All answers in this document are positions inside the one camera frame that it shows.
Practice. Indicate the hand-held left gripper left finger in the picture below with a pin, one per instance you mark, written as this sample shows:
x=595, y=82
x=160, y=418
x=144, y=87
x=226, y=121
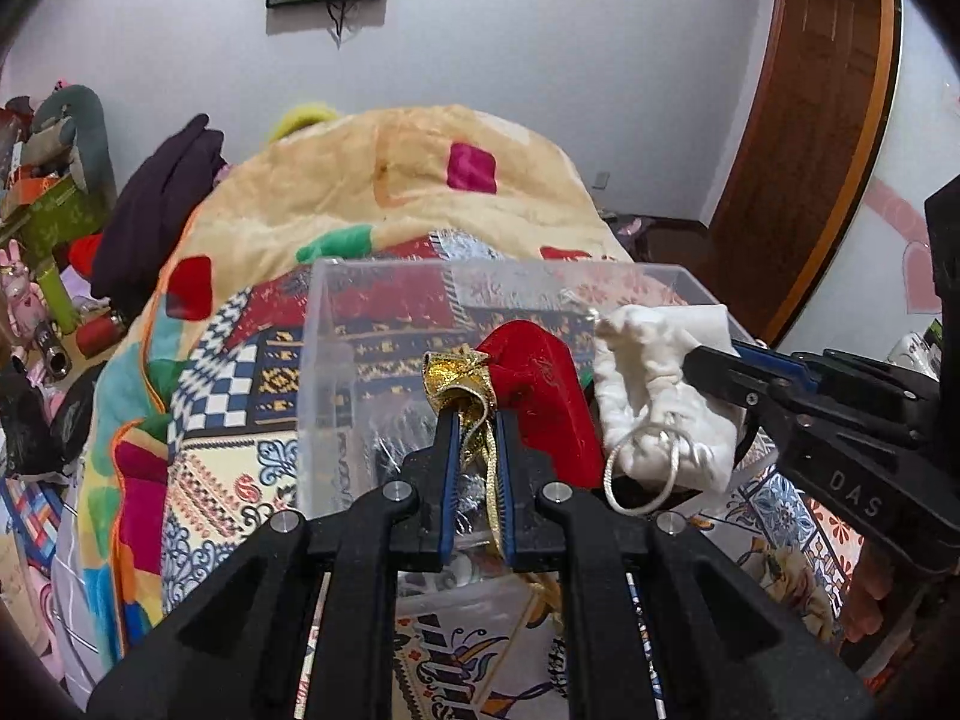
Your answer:
x=448, y=480

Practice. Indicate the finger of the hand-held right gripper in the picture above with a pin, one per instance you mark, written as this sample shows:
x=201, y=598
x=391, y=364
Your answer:
x=787, y=369
x=731, y=382

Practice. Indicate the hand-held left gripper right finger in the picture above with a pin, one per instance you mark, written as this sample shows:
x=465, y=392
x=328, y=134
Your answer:
x=504, y=480

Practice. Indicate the clear plastic box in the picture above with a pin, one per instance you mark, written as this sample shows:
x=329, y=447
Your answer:
x=390, y=292

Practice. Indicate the white patterned mug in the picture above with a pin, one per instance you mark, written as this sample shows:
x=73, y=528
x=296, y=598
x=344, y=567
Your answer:
x=911, y=352

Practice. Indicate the black bag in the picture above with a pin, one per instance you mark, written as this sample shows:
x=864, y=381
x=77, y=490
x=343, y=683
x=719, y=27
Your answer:
x=30, y=420

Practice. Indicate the white wall socket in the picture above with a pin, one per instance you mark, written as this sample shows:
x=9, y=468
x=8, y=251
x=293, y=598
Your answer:
x=601, y=179

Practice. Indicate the red can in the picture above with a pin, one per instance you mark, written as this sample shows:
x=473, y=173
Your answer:
x=101, y=335

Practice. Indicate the red velvet pouch gold trim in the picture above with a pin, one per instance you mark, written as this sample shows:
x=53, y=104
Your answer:
x=540, y=382

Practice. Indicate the cream plush blanket coloured patches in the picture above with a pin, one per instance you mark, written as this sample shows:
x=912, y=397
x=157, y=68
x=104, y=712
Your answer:
x=337, y=180

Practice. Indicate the brown wooden door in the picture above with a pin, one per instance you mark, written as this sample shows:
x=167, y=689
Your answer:
x=810, y=127

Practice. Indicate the dark purple garment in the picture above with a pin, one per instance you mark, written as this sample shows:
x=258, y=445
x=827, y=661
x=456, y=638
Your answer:
x=150, y=217

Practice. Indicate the yellow-green plush toy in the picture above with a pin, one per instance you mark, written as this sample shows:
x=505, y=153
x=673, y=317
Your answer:
x=304, y=121

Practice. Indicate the pink rabbit toy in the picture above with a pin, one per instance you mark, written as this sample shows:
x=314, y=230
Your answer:
x=19, y=292

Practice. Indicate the person's right hand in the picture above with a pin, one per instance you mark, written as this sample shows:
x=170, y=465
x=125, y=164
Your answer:
x=866, y=589

